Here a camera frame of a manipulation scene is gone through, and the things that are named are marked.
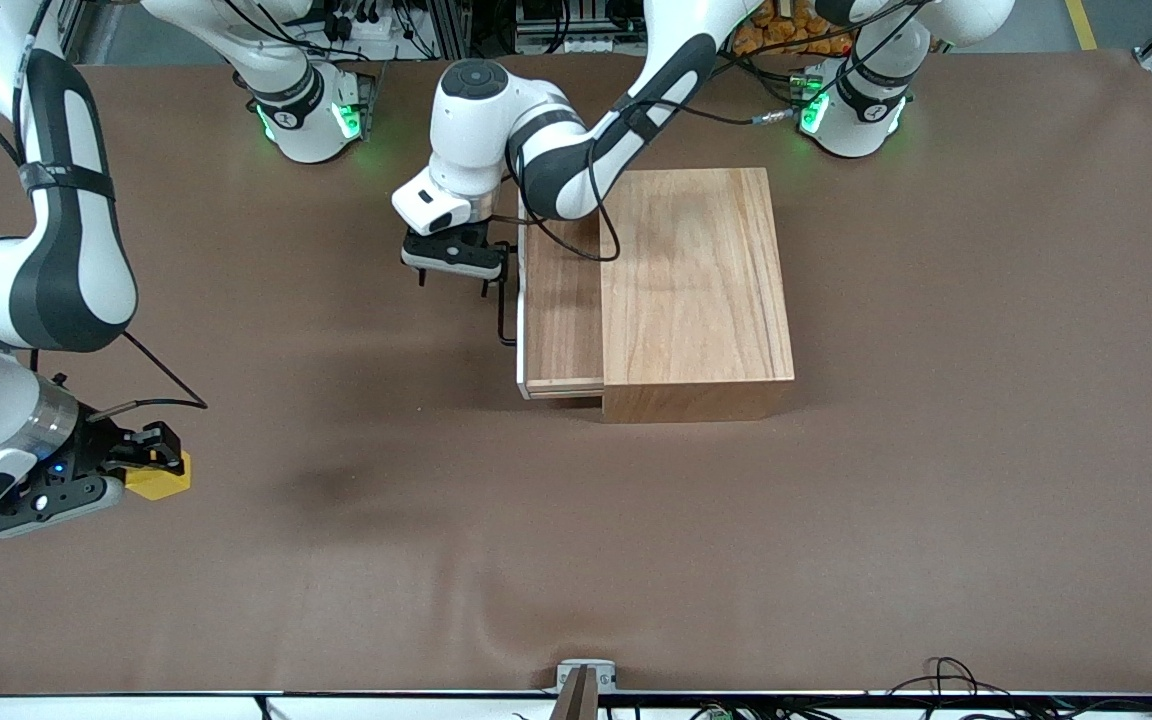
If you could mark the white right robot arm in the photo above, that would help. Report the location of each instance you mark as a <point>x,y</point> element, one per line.
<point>66,280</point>

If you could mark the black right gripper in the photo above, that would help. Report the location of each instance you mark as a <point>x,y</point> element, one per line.
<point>99,452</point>

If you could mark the grey metal table clamp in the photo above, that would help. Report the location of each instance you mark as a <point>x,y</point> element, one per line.
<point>566,675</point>

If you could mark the yellow wooden block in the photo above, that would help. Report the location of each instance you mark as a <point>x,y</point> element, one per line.
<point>161,487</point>

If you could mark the silver electronics box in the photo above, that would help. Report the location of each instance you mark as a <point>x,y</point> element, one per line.
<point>576,40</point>

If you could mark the bag of orange objects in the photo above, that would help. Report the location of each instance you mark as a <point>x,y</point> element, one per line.
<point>786,35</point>

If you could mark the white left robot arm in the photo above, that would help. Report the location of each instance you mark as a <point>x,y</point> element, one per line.
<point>476,110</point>

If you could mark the white power strip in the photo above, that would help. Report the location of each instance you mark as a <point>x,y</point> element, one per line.
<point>366,35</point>

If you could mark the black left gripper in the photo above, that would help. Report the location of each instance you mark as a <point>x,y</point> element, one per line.
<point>485,287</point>

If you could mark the wooden cabinet box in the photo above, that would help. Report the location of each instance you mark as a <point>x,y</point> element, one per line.
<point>696,290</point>

